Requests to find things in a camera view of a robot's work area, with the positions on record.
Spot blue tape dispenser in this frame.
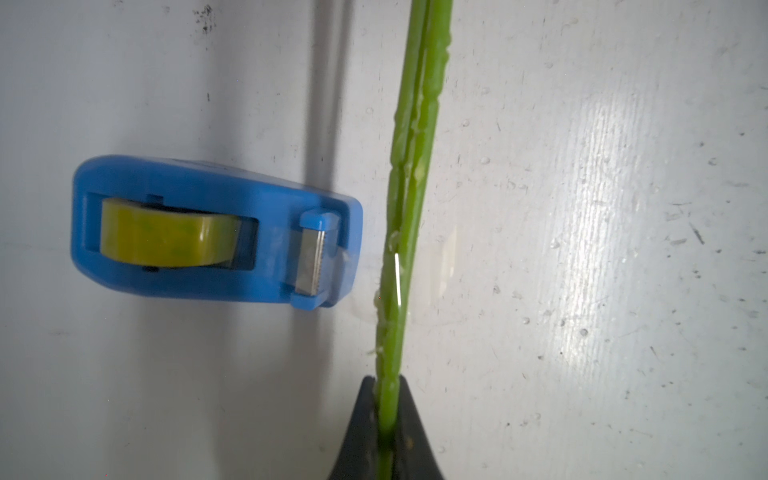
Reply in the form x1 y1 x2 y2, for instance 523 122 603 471
71 155 363 311

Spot pink flower bouquet green stems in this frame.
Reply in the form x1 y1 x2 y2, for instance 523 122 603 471
375 1 453 479

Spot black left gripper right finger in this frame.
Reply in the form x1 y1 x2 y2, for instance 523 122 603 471
392 376 444 480

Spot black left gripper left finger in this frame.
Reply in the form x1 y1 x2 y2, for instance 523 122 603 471
328 376 378 480

